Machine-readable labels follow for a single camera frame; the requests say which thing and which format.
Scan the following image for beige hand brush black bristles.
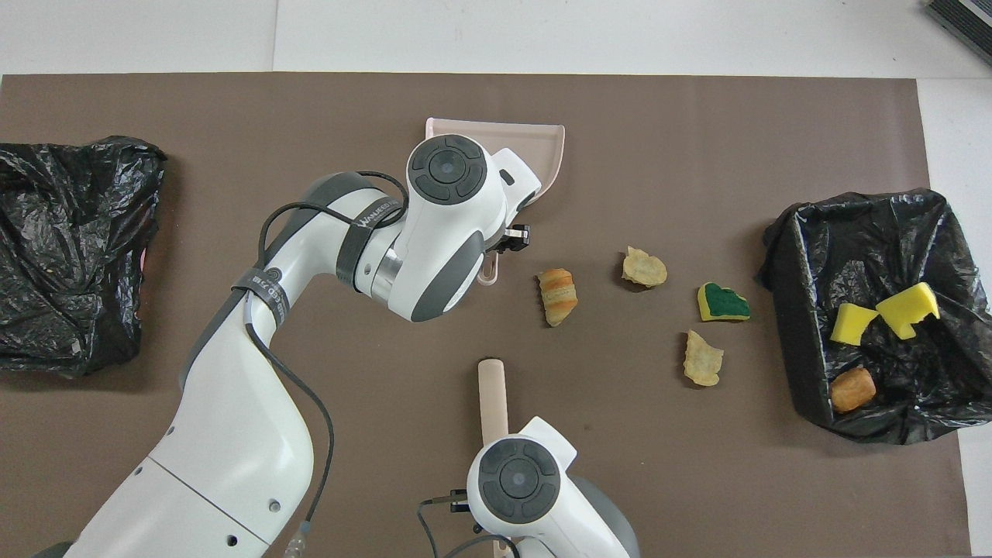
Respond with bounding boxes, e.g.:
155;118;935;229
477;358;509;446

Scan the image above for striped croissant toy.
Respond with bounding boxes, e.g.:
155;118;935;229
536;268;579;327

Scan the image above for grey ribbed device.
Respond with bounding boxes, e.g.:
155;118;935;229
925;0;992;67

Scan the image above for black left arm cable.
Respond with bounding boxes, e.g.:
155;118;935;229
244;170;412;553

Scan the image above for pale yellow food toy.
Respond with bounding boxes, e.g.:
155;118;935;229
683;329;725;387
622;246;668;288

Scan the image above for notched yellow sponge piece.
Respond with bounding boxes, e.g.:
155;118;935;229
876;282;941;340

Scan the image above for beige plastic dustpan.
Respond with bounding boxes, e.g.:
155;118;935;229
425;117;566;286

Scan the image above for brown table mat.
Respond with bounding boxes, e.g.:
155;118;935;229
0;74;973;558

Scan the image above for wedge yellow sponge piece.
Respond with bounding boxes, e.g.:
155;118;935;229
832;302;880;346

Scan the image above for brown bread roll toy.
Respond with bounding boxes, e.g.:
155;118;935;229
831;367;877;413

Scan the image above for open bin with black bag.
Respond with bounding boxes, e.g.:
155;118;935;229
756;188;992;446

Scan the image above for bin covered by black bag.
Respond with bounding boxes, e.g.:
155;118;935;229
0;136;168;379

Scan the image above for green and yellow sponge piece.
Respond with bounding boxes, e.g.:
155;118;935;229
696;281;752;322

